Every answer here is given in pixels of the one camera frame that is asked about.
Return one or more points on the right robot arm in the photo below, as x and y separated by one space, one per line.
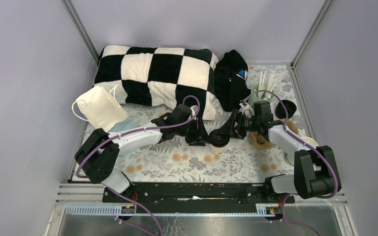
315 172

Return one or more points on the white paper coffee cup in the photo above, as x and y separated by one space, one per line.
217 150

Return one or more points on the floral table mat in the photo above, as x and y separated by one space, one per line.
175 161

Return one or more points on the white paper bag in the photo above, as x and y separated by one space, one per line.
100 108

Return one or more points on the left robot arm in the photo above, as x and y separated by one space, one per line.
98 155

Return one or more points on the black white checkered pillow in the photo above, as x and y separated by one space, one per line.
159 76

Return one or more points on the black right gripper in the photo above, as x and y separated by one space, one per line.
236 132

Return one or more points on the stack of black lids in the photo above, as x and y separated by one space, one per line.
290 107

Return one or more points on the stack of paper cups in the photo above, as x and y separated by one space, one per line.
299 146

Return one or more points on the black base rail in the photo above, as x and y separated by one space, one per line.
190 197

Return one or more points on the light blue napkin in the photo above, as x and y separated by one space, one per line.
124 125

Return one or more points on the green straw holder cup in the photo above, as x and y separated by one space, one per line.
260 96

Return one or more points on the brown cardboard cup carrier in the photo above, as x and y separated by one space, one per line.
260 143

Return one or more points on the black cloth bundle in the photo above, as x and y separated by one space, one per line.
231 73

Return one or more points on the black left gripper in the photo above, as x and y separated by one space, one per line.
200 135

